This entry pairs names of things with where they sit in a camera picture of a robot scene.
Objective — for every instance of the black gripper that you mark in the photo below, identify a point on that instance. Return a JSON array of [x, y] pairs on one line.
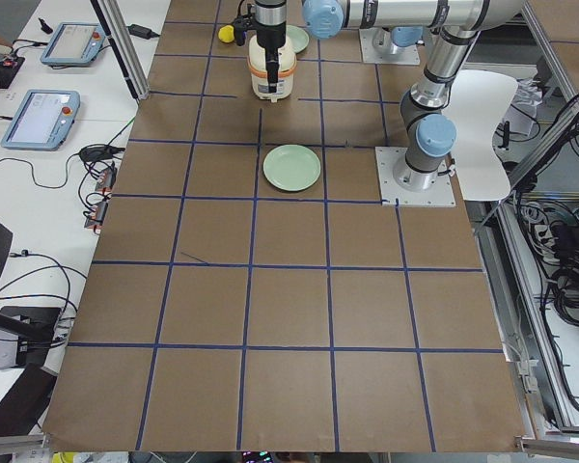
[[270, 35]]

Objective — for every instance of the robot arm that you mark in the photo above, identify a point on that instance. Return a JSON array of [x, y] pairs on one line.
[[458, 25], [326, 18]]

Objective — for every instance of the green plate near pepper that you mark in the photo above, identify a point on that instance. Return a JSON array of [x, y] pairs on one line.
[[299, 38]]

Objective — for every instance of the yellow toy bell pepper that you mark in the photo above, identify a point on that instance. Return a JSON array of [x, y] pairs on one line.
[[226, 34]]

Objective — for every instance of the green plate far side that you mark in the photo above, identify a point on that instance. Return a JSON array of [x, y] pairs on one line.
[[291, 168]]

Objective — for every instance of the black power adapter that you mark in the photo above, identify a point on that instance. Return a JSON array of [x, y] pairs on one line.
[[142, 32]]

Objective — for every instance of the upper blue teach pendant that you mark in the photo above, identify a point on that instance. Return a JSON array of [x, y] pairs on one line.
[[73, 44]]

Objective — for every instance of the blue teach pendant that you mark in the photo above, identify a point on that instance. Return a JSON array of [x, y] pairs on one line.
[[73, 44], [42, 121]]

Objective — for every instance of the white chair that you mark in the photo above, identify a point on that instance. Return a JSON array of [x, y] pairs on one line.
[[478, 102]]

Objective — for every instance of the lower blue teach pendant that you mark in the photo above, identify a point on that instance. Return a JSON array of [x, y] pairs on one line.
[[42, 121]]

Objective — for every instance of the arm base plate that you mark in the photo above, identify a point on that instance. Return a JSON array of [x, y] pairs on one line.
[[393, 46], [401, 186]]

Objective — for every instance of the aluminium frame post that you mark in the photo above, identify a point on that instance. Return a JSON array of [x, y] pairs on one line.
[[112, 23]]

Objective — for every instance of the black camera stand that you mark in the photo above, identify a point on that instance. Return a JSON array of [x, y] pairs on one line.
[[26, 333]]

